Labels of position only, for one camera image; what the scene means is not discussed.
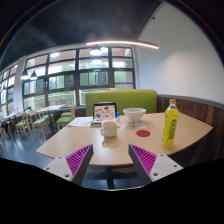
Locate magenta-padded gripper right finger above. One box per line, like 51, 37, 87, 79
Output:
128, 143, 184, 184

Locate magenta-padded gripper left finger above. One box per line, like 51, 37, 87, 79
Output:
43, 143, 94, 187

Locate yellow drink bottle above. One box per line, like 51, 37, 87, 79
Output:
161, 98, 180, 148

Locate flat round red coaster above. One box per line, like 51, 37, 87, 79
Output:
135, 129, 151, 138

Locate white paper napkin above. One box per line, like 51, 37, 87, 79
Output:
124, 121, 147, 130

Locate white paper sheet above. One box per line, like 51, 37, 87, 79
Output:
68, 116, 94, 128

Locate small dark box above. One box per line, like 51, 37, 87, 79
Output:
89, 120, 103, 128

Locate white ribbed mug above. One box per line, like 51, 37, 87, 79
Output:
99, 120, 119, 138

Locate white bowl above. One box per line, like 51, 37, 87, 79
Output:
122, 107, 147, 123

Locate wooden chairs with green seats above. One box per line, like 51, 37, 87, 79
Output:
13, 104, 77, 139

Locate black-framed picture tablet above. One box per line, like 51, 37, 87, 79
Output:
92, 102, 118, 122

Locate light wooden dining table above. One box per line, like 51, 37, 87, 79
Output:
35, 104, 66, 126

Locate large black-framed window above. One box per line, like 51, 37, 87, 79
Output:
0, 46, 136, 116

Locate long curved ceiling light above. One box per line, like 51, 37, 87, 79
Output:
85, 40, 160, 50

